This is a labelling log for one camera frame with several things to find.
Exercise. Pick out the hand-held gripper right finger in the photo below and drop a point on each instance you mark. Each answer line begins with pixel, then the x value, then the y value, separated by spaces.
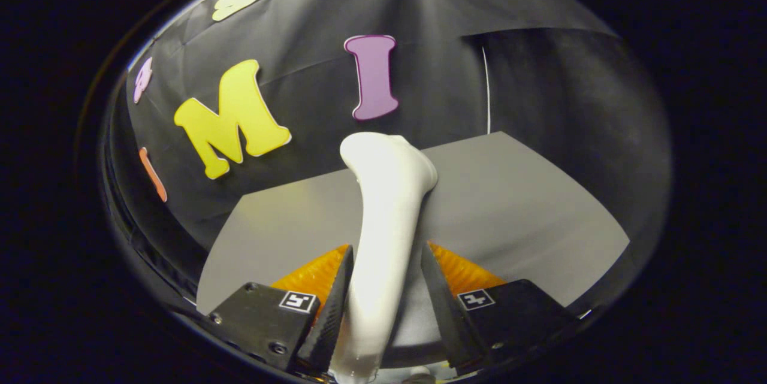
pixel 443 312

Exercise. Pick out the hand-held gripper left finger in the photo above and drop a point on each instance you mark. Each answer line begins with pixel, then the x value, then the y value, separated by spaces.
pixel 335 318

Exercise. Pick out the white garment steamer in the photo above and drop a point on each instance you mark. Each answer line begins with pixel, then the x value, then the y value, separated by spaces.
pixel 383 222

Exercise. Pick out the black backdrop cloth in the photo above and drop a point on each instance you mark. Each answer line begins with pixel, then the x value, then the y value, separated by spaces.
pixel 299 30

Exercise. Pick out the grey cabinet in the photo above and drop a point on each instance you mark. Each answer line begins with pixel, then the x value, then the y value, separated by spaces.
pixel 527 204

